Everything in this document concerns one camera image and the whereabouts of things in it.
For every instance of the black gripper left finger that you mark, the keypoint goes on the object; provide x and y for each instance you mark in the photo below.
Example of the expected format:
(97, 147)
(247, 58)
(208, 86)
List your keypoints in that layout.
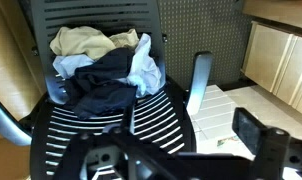
(127, 118)

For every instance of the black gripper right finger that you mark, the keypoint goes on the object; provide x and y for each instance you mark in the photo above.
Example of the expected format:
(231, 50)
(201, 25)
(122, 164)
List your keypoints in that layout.
(247, 130)

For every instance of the dark blue shirt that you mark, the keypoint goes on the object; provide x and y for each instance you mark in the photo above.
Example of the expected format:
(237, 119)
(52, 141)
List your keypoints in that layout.
(104, 96)

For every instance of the light blue shirt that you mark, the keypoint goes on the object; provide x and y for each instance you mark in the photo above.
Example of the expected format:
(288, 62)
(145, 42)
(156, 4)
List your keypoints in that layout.
(144, 70)

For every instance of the black slatted office chair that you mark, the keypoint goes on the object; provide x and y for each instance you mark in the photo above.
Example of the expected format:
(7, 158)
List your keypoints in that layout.
(91, 10)

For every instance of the light wood drawer cabinet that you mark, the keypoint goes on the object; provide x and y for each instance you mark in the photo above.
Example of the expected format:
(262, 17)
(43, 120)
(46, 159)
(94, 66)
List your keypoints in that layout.
(274, 60)

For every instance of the beige crumpled cloth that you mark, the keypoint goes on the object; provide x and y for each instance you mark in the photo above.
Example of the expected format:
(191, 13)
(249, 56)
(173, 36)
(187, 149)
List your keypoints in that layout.
(81, 41)

